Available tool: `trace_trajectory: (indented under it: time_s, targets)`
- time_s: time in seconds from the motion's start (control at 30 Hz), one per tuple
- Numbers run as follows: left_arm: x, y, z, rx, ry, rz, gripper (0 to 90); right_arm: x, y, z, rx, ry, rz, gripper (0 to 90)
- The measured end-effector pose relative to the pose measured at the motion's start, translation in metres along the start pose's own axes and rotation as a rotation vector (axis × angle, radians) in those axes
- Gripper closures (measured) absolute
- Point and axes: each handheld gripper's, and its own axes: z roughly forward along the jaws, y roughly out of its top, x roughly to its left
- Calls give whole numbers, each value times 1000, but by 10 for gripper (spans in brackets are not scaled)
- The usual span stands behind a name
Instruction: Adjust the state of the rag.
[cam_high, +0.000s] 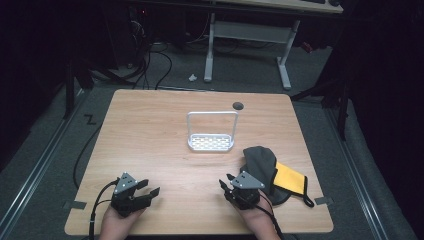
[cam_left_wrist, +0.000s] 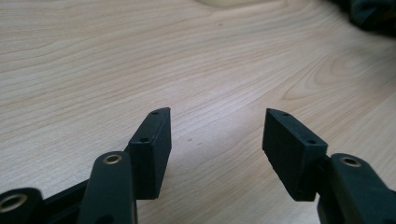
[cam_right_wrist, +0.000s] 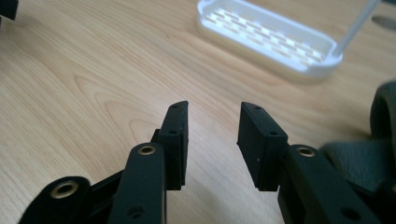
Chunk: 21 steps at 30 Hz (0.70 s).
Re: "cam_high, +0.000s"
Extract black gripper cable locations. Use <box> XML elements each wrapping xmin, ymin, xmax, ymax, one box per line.
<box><xmin>88</xmin><ymin>179</ymin><xmax>120</xmax><ymax>240</ymax></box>
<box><xmin>255</xmin><ymin>194</ymin><xmax>285</xmax><ymax>240</ymax></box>

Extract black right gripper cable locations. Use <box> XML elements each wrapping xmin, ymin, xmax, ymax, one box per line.
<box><xmin>255</xmin><ymin>194</ymin><xmax>285</xmax><ymax>240</ymax></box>

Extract black floor cable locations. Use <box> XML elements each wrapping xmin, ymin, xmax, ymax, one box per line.
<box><xmin>72</xmin><ymin>124</ymin><xmax>103</xmax><ymax>190</ymax></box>

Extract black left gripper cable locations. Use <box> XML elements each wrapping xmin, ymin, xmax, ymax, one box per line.
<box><xmin>88</xmin><ymin>179</ymin><xmax>120</xmax><ymax>240</ymax></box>

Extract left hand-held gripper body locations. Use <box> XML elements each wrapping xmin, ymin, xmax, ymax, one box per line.
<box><xmin>110</xmin><ymin>171</ymin><xmax>150</xmax><ymax>218</ymax></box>

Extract bundle of black cables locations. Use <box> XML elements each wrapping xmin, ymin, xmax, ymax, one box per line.
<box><xmin>128</xmin><ymin>19</ymin><xmax>174</xmax><ymax>91</ymax></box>

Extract white-legged desk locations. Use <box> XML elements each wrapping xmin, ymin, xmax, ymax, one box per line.
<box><xmin>203</xmin><ymin>0</ymin><xmax>345</xmax><ymax>91</ymax></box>

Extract white metal rack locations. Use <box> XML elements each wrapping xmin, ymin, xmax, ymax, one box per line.
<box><xmin>186</xmin><ymin>110</ymin><xmax>240</xmax><ymax>153</ymax></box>

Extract person's left hand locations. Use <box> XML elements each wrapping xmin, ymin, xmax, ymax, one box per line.
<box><xmin>99</xmin><ymin>205</ymin><xmax>147</xmax><ymax>235</ymax></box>

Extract metal floor rail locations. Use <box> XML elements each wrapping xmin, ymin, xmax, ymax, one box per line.
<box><xmin>323</xmin><ymin>105</ymin><xmax>390</xmax><ymax>240</ymax></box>
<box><xmin>0</xmin><ymin>88</ymin><xmax>86</xmax><ymax>236</ymax></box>

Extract black metal stand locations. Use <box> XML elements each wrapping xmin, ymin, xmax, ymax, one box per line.
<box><xmin>289</xmin><ymin>74</ymin><xmax>352</xmax><ymax>142</ymax></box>
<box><xmin>62</xmin><ymin>54</ymin><xmax>96</xmax><ymax>120</ymax></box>

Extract person's right hand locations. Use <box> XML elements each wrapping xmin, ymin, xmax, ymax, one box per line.
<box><xmin>234</xmin><ymin>200</ymin><xmax>275</xmax><ymax>233</ymax></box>

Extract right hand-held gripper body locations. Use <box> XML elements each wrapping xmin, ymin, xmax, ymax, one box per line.
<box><xmin>224</xmin><ymin>170</ymin><xmax>266</xmax><ymax>211</ymax></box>

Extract dark grey and yellow cloth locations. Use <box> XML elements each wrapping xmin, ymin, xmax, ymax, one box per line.
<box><xmin>239</xmin><ymin>145</ymin><xmax>316</xmax><ymax>209</ymax></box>

